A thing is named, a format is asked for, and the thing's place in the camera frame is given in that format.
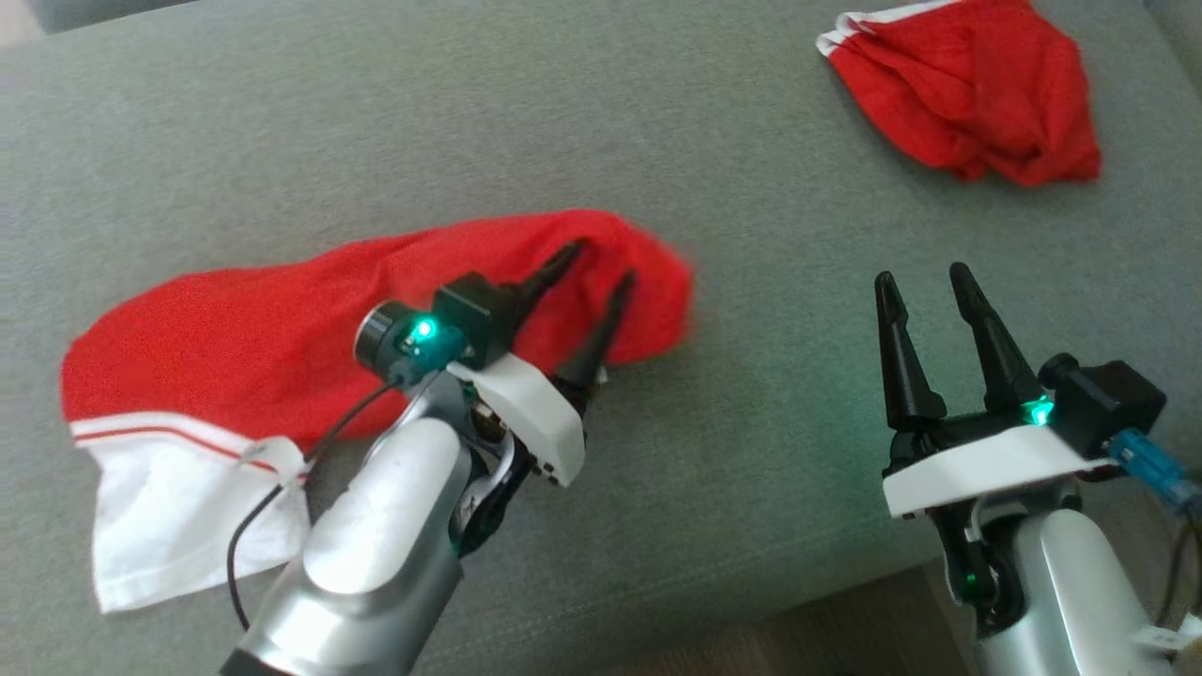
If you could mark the red and white jersey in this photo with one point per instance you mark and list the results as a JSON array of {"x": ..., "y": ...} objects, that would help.
[{"x": 244, "y": 329}]

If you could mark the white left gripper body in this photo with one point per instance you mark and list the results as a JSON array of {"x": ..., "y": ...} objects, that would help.
[{"x": 535, "y": 413}]

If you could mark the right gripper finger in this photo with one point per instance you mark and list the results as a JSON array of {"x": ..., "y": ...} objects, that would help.
[
  {"x": 1000, "y": 357},
  {"x": 906, "y": 376}
]

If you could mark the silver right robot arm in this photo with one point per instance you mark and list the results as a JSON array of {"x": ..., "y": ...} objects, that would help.
[{"x": 1061, "y": 591}]

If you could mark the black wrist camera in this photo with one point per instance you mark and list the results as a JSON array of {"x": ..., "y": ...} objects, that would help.
[
  {"x": 441, "y": 324},
  {"x": 1108, "y": 404}
]

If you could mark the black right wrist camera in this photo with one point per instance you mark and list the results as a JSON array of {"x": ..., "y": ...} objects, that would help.
[{"x": 1108, "y": 404}]

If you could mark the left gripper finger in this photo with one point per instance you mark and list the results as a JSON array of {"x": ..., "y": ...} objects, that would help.
[
  {"x": 592, "y": 352},
  {"x": 540, "y": 282}
]

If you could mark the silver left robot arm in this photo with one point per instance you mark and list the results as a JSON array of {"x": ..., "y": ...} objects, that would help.
[{"x": 376, "y": 545}]

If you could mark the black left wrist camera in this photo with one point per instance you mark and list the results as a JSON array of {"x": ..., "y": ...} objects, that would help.
[{"x": 441, "y": 324}]

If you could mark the crumpled red garment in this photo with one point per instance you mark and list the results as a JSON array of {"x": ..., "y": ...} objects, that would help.
[{"x": 977, "y": 94}]

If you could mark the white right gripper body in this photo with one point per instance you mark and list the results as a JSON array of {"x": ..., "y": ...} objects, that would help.
[{"x": 986, "y": 465}]

